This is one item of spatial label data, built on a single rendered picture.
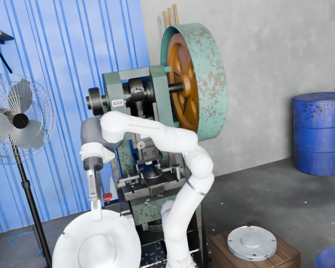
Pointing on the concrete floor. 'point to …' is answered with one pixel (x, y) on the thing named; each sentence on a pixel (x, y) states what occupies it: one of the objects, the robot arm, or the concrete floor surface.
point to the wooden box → (281, 245)
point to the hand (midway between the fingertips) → (96, 210)
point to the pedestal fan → (21, 140)
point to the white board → (113, 190)
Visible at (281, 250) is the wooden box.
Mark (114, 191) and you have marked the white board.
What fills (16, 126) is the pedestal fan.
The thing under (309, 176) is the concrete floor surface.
